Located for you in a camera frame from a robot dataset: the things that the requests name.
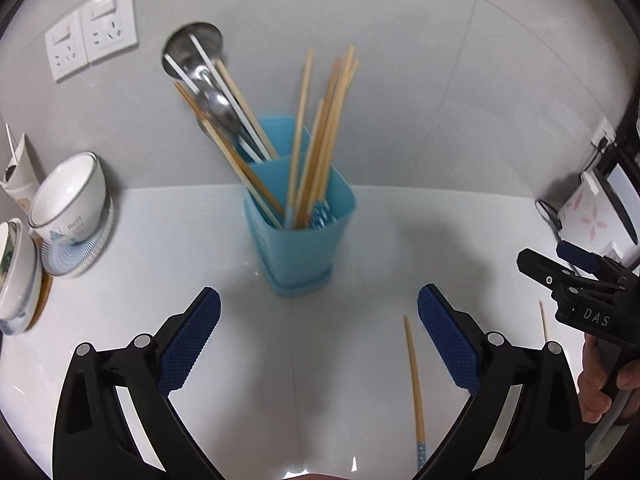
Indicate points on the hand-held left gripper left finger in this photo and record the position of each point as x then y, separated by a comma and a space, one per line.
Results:
192, 335

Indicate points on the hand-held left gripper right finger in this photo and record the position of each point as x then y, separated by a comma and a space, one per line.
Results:
447, 340

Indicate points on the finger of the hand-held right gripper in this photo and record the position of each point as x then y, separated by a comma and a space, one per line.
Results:
580, 255
545, 270

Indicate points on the blue plastic utensil holder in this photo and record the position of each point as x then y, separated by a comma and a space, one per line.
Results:
295, 260

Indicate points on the person's right hand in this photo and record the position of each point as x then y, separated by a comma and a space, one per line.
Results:
590, 385

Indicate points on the white rice cooker pink flowers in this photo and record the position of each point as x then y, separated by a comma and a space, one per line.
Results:
590, 215

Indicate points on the white microwave oven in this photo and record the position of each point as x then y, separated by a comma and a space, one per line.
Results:
622, 195

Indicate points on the black power plug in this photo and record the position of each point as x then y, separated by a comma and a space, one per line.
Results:
596, 152

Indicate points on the blue striped plate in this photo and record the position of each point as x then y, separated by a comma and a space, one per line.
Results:
80, 260

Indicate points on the wooden coaster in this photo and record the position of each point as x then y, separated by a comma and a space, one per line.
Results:
44, 300

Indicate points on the plain white bowl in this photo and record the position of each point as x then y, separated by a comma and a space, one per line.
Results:
17, 325

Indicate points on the white bowl black rim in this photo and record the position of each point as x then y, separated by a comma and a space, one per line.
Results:
65, 210

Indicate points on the white-tipped brown wooden chopstick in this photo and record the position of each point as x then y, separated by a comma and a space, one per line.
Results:
232, 160

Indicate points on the steel spoon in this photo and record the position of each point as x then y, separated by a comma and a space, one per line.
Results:
217, 107

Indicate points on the white-tipped pale wooden chopstick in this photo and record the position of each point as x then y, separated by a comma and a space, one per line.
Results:
250, 112

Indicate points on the white plastic stick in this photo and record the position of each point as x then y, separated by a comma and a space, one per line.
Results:
10, 139

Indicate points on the steel ladle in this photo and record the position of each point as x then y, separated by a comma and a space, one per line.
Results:
200, 42

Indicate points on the white wall socket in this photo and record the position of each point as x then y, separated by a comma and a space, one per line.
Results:
67, 47
603, 132
107, 22

